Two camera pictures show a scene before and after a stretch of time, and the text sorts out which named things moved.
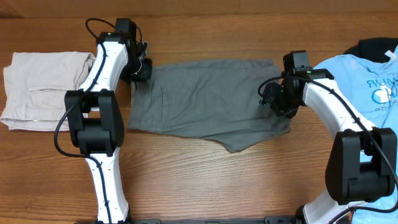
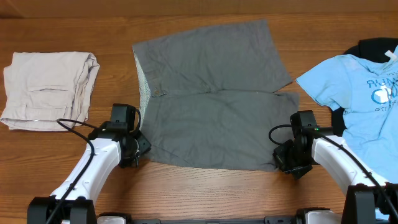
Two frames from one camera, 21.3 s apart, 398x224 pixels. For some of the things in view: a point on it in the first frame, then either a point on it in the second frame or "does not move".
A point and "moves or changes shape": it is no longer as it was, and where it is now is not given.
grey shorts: (213, 100) moves or changes shape
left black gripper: (146, 71) → (145, 145)
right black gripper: (268, 98) → (280, 157)
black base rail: (270, 219) does not move
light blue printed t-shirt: (375, 87) does not move
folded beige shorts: (36, 83) does not move
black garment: (373, 49) does not move
